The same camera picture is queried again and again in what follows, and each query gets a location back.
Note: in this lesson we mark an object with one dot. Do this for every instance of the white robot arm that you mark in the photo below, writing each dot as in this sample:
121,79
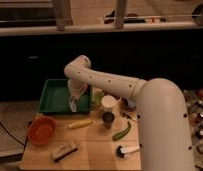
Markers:
163,125

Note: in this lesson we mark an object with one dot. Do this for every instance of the small grey towel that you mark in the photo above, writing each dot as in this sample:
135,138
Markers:
72,103

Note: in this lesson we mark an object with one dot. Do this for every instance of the green pear toy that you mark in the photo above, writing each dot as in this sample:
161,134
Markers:
97,96

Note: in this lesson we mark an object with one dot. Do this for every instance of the orange plastic bowl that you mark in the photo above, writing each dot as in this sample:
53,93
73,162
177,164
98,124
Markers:
41,130

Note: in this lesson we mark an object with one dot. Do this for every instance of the yellow banana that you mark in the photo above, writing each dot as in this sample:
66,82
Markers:
79,124

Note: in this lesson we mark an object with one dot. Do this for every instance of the white handled dish brush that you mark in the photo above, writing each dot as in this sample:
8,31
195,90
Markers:
124,152

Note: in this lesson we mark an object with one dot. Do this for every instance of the dark small cup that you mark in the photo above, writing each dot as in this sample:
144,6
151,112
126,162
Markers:
108,119

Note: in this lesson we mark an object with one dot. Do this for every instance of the white cup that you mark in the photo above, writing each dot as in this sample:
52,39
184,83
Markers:
108,102

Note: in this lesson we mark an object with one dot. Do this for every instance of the wooden cutting board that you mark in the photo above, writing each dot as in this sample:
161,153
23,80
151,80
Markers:
96,149

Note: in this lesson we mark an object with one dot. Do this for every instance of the metal knife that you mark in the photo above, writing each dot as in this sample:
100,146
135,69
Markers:
129,117

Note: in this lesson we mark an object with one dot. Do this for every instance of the green cucumber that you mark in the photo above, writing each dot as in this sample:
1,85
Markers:
122,133

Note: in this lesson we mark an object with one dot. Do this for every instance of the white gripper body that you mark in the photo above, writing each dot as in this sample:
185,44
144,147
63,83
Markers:
76,89

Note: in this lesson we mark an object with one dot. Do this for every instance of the green plastic tray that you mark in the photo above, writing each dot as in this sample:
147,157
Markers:
55,99

